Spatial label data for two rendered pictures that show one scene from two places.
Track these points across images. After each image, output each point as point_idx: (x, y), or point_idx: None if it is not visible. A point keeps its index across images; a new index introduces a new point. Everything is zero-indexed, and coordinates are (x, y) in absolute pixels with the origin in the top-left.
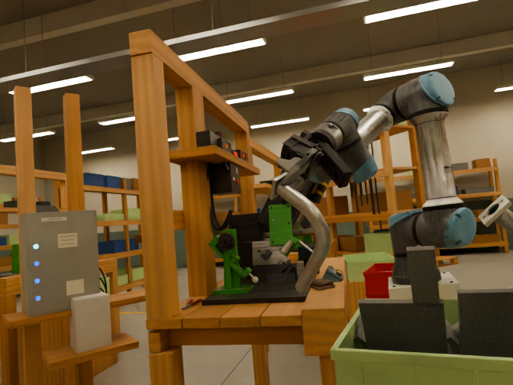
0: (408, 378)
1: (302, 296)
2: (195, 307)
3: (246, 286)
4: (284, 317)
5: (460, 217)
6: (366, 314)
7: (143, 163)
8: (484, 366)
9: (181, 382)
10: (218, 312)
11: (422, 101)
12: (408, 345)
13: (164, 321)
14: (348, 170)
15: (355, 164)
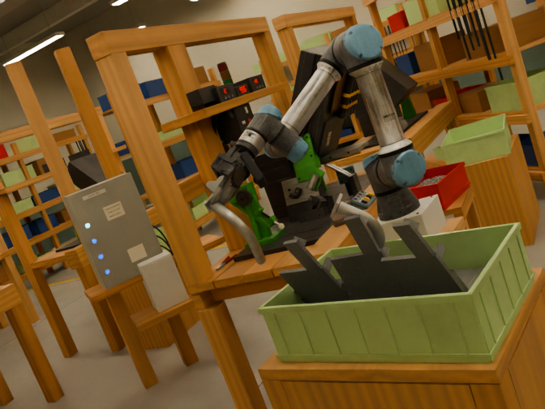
0: (298, 319)
1: (315, 239)
2: (228, 265)
3: (276, 232)
4: (289, 266)
5: (401, 162)
6: (286, 279)
7: (139, 158)
8: (327, 307)
9: (231, 328)
10: (243, 269)
11: (350, 58)
12: (321, 293)
13: (200, 286)
14: (260, 177)
15: (285, 152)
